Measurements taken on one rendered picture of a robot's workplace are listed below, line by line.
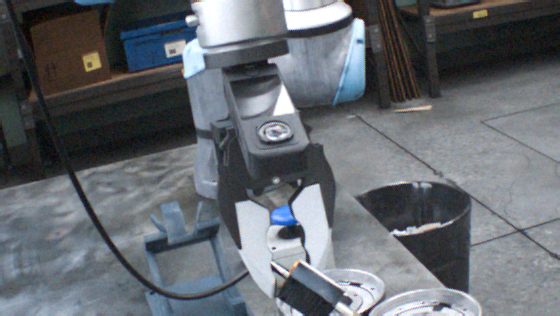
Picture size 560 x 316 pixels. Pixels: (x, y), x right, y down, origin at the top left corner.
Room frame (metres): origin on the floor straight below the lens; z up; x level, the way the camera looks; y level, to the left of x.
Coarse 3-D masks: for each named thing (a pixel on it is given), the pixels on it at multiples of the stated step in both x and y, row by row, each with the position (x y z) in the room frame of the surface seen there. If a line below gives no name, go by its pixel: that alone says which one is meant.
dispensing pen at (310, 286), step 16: (272, 256) 0.64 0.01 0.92; (288, 272) 0.63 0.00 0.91; (304, 272) 0.62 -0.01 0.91; (288, 288) 0.62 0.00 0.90; (304, 288) 0.61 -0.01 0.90; (320, 288) 0.61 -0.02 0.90; (336, 288) 0.61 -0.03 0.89; (288, 304) 0.63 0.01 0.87; (304, 304) 0.62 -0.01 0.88; (320, 304) 0.61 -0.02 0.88; (336, 304) 0.60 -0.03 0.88
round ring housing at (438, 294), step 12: (432, 288) 0.67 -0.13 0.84; (444, 288) 0.67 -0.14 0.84; (396, 300) 0.67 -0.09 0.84; (408, 300) 0.68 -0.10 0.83; (420, 300) 0.67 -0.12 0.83; (432, 300) 0.67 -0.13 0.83; (444, 300) 0.67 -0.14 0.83; (456, 300) 0.66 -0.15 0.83; (468, 300) 0.64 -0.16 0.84; (372, 312) 0.65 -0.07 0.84; (384, 312) 0.66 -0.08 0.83; (396, 312) 0.66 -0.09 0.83; (420, 312) 0.65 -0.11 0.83; (432, 312) 0.65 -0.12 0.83; (468, 312) 0.64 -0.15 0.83; (480, 312) 0.61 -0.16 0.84
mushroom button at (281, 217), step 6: (276, 210) 0.86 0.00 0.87; (282, 210) 0.85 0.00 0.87; (288, 210) 0.85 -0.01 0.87; (276, 216) 0.85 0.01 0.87; (282, 216) 0.84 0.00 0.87; (288, 216) 0.84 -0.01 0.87; (276, 222) 0.84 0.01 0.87; (282, 222) 0.84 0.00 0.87; (288, 222) 0.84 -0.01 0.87; (294, 222) 0.84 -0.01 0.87; (288, 228) 0.85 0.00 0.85; (294, 228) 0.85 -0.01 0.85
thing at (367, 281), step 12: (336, 276) 0.75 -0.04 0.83; (348, 276) 0.75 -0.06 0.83; (360, 276) 0.74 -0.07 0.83; (372, 276) 0.73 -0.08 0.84; (360, 288) 0.73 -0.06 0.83; (372, 288) 0.72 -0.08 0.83; (384, 288) 0.69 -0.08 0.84; (276, 300) 0.71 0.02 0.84; (348, 300) 0.72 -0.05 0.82; (360, 300) 0.70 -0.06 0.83; (384, 300) 0.68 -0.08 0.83; (288, 312) 0.70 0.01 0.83; (360, 312) 0.66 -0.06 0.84
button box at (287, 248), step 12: (276, 228) 0.88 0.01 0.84; (300, 228) 0.86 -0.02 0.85; (276, 240) 0.84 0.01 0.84; (288, 240) 0.84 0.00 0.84; (276, 252) 0.82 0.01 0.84; (288, 252) 0.82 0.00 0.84; (300, 252) 0.82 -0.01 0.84; (288, 264) 0.82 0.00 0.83; (276, 276) 0.81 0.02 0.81; (276, 288) 0.81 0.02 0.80
